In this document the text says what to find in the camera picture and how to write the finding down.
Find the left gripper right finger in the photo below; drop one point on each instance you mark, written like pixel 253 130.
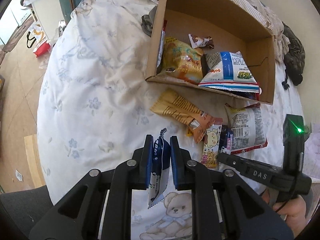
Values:
pixel 223 205

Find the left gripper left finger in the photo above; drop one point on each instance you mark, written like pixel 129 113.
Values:
pixel 99 205

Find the small white blue packet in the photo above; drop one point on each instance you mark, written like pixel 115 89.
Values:
pixel 160 169

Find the white blue snack bag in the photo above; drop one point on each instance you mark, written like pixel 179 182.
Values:
pixel 228 71

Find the orange yellow snack bag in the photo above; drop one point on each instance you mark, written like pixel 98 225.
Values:
pixel 181 61

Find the brown white chocolate snack packet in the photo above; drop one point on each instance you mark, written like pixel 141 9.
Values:
pixel 201 42

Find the white rice cake packet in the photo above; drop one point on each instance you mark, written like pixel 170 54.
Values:
pixel 249 95

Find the red white stick packet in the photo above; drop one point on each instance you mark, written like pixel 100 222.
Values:
pixel 161 45

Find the right hand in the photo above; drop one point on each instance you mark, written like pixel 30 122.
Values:
pixel 297 210

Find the pink bear snack packet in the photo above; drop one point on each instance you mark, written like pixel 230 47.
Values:
pixel 211 142

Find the dark purple snack packet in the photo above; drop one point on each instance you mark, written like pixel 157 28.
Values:
pixel 226 140

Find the white red snack bag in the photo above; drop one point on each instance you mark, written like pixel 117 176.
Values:
pixel 247 127

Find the white printed bed sheet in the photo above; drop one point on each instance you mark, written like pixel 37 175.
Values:
pixel 94 109

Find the tan orange snack bar packet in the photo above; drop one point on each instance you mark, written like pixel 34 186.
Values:
pixel 172 104

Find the dark camouflage garment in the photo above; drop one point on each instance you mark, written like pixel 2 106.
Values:
pixel 294 59

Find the brown cardboard box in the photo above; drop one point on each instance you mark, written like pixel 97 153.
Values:
pixel 231 28

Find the red white shopping bag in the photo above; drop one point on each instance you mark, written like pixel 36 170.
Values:
pixel 36 39

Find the grey sock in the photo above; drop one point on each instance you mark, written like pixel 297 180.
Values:
pixel 148 20

